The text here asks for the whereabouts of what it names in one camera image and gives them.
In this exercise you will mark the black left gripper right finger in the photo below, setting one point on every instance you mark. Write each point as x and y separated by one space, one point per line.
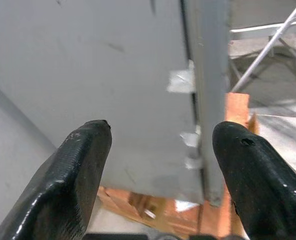
258 190

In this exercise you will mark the white fridge door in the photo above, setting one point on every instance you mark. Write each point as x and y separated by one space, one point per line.
87 62

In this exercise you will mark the brown wooden board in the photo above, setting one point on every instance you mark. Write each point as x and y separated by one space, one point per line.
162 212

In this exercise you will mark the silver tape piece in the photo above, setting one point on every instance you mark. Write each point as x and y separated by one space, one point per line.
190 137
180 80

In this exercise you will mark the white metal rack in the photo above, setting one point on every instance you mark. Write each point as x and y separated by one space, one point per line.
263 51

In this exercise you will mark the orange brick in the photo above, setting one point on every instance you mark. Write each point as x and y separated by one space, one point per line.
238 107

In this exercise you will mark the white fridge cabinet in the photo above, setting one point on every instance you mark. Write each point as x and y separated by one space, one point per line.
210 100

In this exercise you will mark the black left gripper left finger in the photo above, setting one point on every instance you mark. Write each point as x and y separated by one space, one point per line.
62 180

